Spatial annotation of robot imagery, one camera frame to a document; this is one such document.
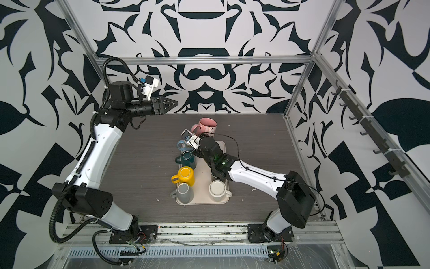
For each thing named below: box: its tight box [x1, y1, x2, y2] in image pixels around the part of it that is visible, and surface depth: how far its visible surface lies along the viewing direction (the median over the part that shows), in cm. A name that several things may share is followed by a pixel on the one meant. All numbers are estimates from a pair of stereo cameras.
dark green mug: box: [175, 150, 197, 170], surface depth 89 cm
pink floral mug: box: [190, 117, 218, 137], surface depth 77 cm
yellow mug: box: [171, 165, 195, 187], surface depth 85 cm
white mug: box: [208, 179, 233, 202], surface depth 82 cm
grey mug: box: [170, 182, 195, 204], surface depth 80 cm
